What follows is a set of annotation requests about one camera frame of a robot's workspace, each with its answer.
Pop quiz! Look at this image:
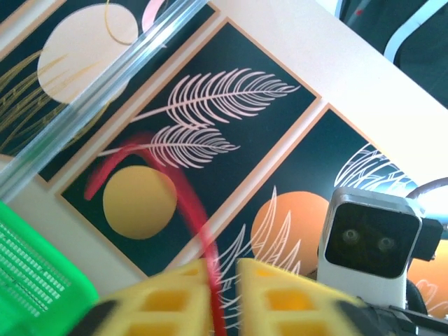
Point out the thin red cable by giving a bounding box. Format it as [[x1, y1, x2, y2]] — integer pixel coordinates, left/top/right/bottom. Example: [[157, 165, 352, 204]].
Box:
[[83, 131, 228, 336]]

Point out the dark background object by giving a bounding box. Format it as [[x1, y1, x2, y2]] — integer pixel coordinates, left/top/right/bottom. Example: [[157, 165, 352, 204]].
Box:
[[334, 0, 448, 109]]

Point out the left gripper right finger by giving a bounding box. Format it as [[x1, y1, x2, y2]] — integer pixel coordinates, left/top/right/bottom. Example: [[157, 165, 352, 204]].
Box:
[[236, 258, 390, 336]]

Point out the bright green plastic basket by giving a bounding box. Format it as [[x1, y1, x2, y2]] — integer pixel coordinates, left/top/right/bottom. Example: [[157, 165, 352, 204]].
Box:
[[0, 199, 101, 336]]

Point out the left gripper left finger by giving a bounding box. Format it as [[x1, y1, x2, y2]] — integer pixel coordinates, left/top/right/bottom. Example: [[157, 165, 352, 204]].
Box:
[[71, 258, 216, 336]]

